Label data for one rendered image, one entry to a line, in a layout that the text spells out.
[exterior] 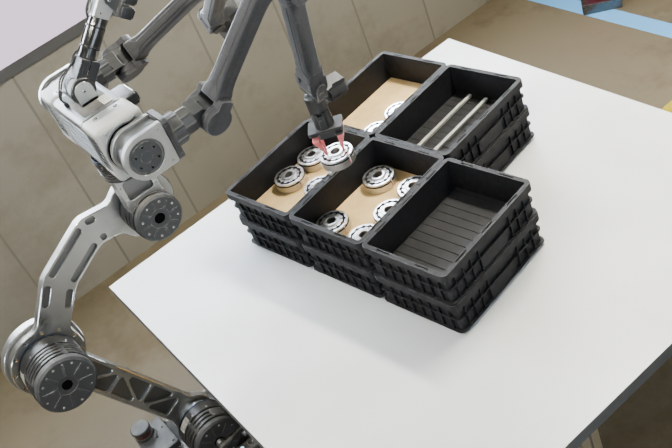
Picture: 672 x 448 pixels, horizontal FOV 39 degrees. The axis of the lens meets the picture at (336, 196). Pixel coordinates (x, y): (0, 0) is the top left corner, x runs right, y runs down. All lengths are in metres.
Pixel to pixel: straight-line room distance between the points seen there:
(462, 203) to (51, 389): 1.25
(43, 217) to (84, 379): 1.68
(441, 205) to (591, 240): 0.43
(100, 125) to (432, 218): 0.98
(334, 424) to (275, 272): 0.67
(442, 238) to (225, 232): 0.88
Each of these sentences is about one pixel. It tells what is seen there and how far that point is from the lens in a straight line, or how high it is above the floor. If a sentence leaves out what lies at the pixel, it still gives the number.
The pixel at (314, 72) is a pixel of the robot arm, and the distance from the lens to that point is 2.56.
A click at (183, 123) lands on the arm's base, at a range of 2.36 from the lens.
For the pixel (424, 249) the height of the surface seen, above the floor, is 0.83.
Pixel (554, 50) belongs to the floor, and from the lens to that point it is 4.87.
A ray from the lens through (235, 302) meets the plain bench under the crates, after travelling 2.98.
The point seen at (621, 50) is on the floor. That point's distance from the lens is 4.77.
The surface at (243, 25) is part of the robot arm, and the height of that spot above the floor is 1.62.
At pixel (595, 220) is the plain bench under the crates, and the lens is 2.81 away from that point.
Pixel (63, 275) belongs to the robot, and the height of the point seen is 1.09.
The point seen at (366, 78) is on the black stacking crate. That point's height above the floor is 0.90.
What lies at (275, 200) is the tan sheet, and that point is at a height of 0.83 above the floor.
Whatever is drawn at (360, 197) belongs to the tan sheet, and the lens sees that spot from 2.93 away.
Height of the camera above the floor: 2.59
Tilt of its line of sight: 36 degrees down
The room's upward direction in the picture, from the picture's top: 23 degrees counter-clockwise
